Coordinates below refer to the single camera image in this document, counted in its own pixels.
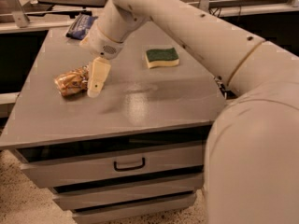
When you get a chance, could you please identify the middle grey drawer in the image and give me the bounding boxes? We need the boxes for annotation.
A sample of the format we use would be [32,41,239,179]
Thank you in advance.
[53,173,204,210]

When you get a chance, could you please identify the grey drawer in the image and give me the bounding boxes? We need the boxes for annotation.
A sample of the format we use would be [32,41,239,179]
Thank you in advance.
[72,192,196,224]
[53,173,204,210]
[21,142,205,188]

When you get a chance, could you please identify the blue chip bag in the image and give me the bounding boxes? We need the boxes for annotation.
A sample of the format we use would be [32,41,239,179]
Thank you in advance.
[65,14,97,40]

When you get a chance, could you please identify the black drawer handle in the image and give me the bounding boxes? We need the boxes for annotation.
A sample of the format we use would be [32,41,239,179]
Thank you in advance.
[113,158,146,172]

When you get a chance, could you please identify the top grey drawer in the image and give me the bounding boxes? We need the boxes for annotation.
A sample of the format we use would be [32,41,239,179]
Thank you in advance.
[21,142,205,188]

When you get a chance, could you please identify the bottom grey drawer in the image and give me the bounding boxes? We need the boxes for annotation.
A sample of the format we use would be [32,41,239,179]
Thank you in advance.
[72,192,196,224]

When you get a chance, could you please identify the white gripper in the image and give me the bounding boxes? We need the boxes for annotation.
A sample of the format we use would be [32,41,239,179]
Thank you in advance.
[79,21,125,98]

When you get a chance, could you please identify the green yellow sponge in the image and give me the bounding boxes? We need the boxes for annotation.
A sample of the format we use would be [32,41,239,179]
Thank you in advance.
[145,48,179,69]

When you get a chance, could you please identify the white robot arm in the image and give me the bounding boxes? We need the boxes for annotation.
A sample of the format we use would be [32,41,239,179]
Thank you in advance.
[82,0,299,224]

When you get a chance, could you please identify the orange soda can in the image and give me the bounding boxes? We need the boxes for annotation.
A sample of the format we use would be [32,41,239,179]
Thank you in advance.
[54,65,89,97]

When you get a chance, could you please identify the grey drawer cabinet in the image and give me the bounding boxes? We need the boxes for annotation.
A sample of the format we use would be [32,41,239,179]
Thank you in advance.
[1,23,225,216]

